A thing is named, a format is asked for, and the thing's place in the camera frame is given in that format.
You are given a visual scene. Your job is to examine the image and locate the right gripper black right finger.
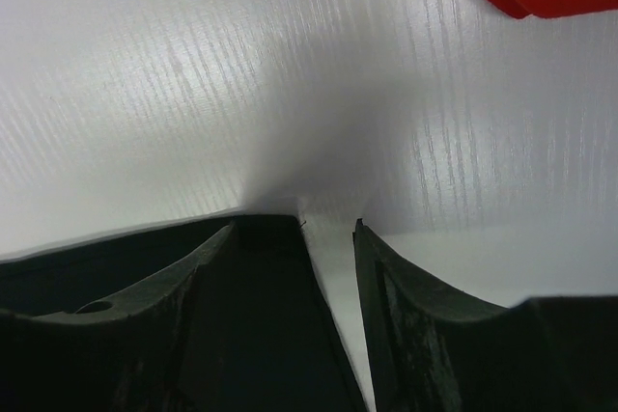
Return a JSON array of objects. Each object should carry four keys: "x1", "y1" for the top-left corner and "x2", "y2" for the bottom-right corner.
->
[{"x1": 353, "y1": 223, "x2": 617, "y2": 411}]

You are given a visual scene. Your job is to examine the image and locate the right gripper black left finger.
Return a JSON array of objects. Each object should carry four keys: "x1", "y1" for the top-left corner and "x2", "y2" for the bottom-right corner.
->
[{"x1": 1, "y1": 215, "x2": 366, "y2": 411}]

